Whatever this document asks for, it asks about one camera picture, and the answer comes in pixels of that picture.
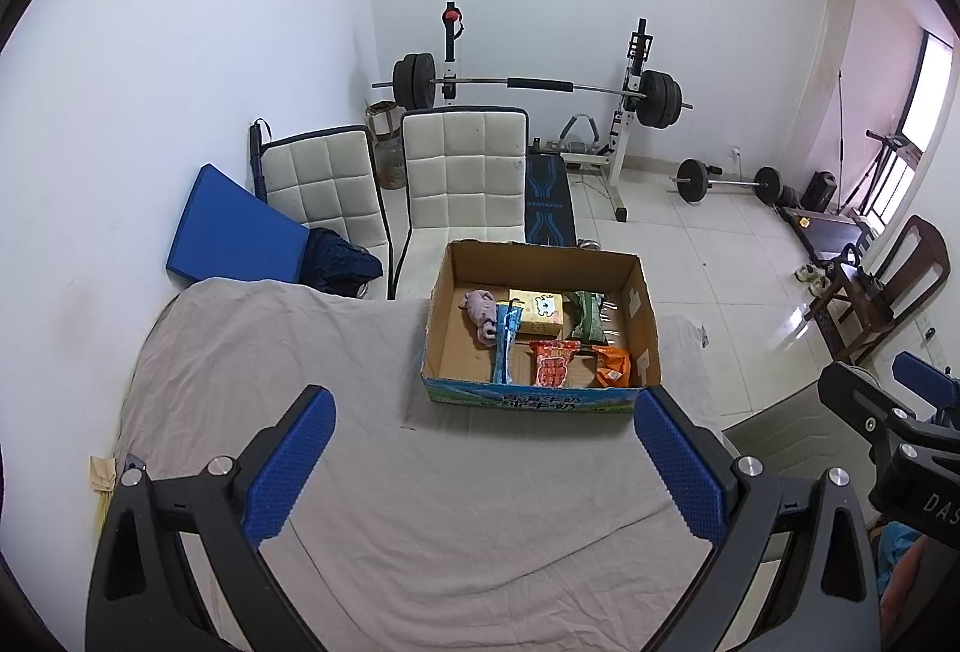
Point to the loose black weight plates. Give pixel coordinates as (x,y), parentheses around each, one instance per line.
(789,196)

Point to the blue foam mat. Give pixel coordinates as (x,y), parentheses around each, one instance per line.
(232,228)

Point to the brown jar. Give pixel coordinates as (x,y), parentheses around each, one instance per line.
(390,161)

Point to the green snack packet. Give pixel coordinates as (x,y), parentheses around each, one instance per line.
(586,316)

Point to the grey tablecloth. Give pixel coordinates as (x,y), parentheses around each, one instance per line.
(450,509)

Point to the dark blue garment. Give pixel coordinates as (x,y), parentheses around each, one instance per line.
(341,262)

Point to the pink plush toy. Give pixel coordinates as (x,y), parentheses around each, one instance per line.
(480,314)

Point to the yellow snack box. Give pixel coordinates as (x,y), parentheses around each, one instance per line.
(540,314)

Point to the blue snack packet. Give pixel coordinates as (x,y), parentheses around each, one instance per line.
(505,344)

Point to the black blue pole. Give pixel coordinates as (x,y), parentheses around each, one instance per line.
(259,157)

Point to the chrome dumbbell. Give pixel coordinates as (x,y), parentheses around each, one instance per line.
(587,244)

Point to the white shoe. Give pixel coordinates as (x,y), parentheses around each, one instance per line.
(820,283)
(804,272)

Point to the orange snack packet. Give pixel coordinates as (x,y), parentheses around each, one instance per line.
(611,367)

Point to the black blue weight bench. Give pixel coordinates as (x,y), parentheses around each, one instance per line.
(547,202)

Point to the red snack packet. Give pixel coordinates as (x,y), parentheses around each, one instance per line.
(553,365)

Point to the long barbell with black plates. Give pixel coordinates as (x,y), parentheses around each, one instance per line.
(660,97)

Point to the beige paper scrap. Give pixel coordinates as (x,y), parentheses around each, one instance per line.
(103,476)

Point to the white barbell rack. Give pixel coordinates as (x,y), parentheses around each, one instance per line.
(622,165)

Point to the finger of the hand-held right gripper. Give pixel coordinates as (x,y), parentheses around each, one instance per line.
(862,401)
(930,378)

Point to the window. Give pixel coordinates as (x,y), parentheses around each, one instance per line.
(934,90)

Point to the short barbell with black plates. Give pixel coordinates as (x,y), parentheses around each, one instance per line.
(694,181)

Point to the dark wooden chair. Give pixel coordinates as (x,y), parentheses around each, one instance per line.
(911,262)

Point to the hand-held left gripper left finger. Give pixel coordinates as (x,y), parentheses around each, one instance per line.
(289,464)

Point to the white padded chair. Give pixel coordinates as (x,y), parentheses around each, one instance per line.
(322,187)
(465,172)

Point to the black speaker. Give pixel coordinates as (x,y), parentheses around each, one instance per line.
(820,191)

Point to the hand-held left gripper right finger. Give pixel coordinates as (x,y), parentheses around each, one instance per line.
(682,464)

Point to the small brown carton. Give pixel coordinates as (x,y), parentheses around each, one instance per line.
(381,118)

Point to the treadmill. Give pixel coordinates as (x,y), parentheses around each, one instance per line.
(832,236)

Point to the thin leaning bar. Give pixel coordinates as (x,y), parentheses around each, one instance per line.
(841,135)

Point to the cardboard box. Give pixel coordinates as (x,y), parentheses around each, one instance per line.
(457,363)

